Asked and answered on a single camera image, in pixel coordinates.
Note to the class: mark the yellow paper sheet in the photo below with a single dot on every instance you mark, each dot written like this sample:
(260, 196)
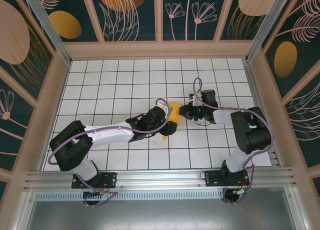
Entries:
(175, 114)

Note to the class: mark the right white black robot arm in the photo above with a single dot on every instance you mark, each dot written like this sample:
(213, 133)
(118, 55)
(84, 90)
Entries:
(222, 117)

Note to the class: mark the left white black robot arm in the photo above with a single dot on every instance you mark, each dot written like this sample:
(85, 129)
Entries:
(110, 134)

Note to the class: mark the grey metal sheet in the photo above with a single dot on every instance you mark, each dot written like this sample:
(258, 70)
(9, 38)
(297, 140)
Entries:
(160, 215)

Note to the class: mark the small circuit board with connector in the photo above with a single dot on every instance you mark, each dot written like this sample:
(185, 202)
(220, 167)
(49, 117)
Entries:
(93, 194)
(240, 192)

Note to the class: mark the long aluminium mounting rail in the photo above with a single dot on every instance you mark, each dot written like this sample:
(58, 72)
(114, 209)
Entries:
(160, 177)

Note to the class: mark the aluminium side rail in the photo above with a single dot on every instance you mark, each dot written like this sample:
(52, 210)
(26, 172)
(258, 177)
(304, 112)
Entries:
(260, 109)

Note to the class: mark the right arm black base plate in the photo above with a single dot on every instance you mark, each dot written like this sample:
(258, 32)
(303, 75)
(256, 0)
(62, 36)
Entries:
(212, 178)

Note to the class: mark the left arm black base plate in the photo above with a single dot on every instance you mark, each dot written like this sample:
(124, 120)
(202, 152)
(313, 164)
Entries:
(110, 178)

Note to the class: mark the aluminium corner post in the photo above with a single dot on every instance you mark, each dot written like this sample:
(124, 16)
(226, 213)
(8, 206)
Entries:
(270, 22)
(45, 27)

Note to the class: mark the aluminium frame profile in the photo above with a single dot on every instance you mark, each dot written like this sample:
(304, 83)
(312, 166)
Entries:
(23, 212)
(296, 210)

